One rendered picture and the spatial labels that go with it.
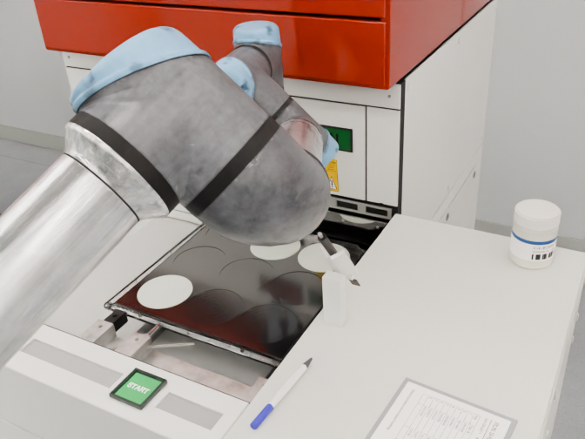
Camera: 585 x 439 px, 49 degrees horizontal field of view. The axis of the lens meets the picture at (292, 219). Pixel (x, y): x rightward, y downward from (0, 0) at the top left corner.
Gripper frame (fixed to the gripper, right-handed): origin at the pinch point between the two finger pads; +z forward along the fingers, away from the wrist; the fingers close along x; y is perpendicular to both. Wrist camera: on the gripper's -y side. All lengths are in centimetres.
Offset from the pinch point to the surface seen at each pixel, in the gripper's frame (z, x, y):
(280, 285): 9.4, -0.4, -6.4
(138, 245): 17.2, 30.9, 24.6
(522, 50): 14, -99, 133
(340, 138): -10.9, -14.1, 10.6
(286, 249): 9.2, -2.2, 5.0
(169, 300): 9.3, 19.7, -7.8
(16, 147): 99, 158, 289
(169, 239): 17.2, 24.0, 25.7
